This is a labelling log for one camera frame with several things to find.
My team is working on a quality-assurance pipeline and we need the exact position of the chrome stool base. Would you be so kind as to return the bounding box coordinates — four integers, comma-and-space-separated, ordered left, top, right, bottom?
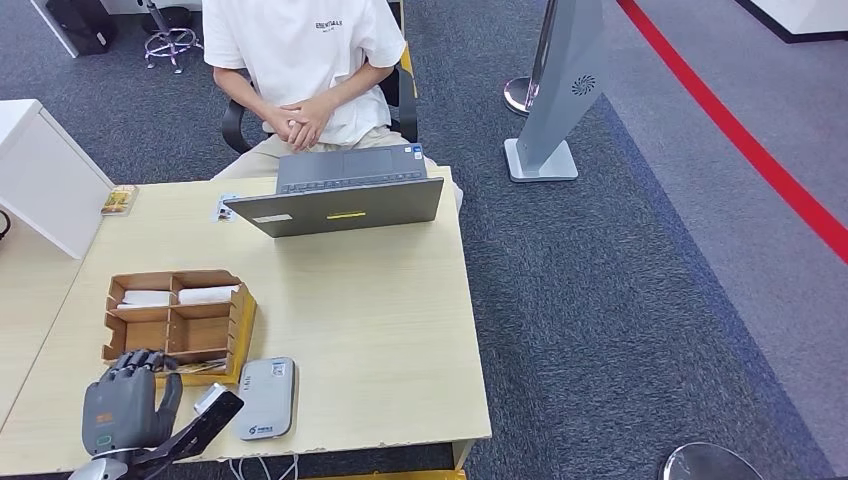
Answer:
140, 0, 205, 75

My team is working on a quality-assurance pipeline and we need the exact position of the chrome stanchion base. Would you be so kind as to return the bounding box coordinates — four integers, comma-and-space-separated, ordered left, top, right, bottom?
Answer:
662, 441, 766, 480

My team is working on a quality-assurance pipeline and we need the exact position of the white platform black base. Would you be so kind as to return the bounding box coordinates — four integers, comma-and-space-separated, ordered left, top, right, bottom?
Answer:
731, 0, 848, 44

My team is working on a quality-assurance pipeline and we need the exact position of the white ID card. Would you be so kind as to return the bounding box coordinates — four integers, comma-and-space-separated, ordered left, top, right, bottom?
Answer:
209, 193, 239, 225

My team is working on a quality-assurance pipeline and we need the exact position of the person's left hand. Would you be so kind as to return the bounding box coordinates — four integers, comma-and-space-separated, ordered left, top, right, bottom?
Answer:
286, 97, 338, 152

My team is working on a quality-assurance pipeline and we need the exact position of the white cabinet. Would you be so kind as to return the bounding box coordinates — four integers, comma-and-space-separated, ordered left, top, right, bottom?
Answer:
0, 99, 115, 260

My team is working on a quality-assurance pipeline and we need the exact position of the black office chair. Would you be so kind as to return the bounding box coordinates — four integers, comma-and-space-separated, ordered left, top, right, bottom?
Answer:
220, 39, 420, 156

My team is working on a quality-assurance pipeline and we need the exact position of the white panel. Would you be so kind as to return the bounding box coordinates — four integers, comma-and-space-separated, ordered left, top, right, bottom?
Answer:
26, 0, 80, 61

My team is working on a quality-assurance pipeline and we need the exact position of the chrome stanchion post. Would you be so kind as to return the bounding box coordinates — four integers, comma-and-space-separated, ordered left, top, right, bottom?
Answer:
502, 0, 558, 118

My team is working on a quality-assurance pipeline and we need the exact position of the person's right hand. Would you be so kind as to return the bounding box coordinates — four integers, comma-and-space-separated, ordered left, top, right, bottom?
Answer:
263, 102, 309, 142

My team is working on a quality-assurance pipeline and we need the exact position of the wooden card organizer box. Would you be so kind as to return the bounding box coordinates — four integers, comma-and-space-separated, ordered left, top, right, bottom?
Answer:
100, 268, 258, 390

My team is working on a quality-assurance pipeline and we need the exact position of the white card stack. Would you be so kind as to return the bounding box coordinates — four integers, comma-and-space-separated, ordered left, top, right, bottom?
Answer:
176, 284, 240, 307
115, 290, 172, 311

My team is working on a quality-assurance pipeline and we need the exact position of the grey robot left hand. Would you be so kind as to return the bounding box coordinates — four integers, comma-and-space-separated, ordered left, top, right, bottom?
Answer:
80, 349, 184, 459

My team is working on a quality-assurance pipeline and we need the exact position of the yellow frame piece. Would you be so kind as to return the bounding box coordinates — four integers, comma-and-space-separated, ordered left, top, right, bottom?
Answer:
396, 42, 419, 99

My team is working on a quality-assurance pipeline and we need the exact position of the grey card reader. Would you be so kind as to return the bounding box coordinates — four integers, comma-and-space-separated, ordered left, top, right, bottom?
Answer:
231, 356, 297, 443

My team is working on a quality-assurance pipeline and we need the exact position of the wrist camera black bracket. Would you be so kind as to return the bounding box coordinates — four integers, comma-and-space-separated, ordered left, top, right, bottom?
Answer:
132, 382, 246, 476

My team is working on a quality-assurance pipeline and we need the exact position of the printed room key card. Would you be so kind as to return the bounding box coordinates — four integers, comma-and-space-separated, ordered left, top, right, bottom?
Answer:
157, 358, 227, 378

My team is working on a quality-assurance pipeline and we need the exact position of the person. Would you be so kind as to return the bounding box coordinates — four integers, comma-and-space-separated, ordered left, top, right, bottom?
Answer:
201, 0, 465, 213

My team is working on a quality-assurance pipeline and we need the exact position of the grey kiosk stand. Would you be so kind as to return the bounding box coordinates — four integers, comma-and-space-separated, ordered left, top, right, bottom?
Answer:
503, 0, 607, 183

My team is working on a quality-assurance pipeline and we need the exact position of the grey laptop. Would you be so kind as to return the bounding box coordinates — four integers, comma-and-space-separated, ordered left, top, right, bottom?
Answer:
223, 142, 445, 239

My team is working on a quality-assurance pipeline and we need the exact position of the red barrier belt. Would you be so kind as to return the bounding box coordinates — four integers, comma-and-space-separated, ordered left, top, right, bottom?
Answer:
615, 0, 848, 266

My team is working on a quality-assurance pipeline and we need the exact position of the black bag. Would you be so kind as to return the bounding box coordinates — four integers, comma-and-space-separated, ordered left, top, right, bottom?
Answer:
44, 0, 119, 58

